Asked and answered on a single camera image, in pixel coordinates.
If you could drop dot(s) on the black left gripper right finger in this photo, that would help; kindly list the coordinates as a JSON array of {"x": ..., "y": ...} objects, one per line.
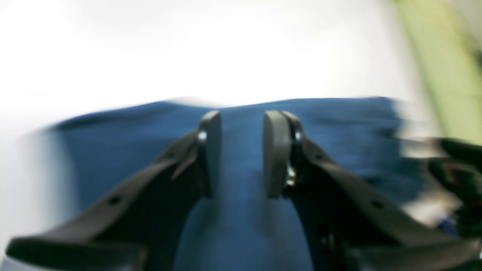
[{"x": 349, "y": 226}]

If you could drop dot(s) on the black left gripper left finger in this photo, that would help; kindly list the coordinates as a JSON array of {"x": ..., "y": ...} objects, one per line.
[{"x": 138, "y": 225}]

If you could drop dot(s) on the dark blue t-shirt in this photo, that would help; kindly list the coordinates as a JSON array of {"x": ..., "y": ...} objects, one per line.
[{"x": 240, "y": 229}]

